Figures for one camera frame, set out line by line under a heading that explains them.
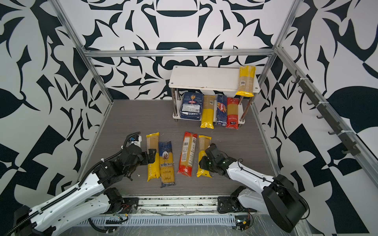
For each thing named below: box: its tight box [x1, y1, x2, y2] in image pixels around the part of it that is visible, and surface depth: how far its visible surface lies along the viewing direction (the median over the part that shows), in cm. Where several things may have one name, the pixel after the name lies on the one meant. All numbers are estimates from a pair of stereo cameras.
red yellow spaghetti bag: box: [225, 97, 239, 130], surface depth 106 cm
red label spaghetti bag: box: [177, 131, 198, 177], surface depth 91 cm
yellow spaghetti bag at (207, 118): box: [200, 95, 216, 130], surface depth 103 cm
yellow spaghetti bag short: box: [235, 65, 256, 97], surface depth 79 cm
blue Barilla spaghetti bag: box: [216, 94, 227, 127], surface depth 104 cm
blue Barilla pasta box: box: [179, 91, 204, 121], surface depth 101 cm
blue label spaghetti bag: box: [158, 140, 175, 189], surface depth 87 cm
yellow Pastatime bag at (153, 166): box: [146, 132, 161, 182], surface depth 85 cm
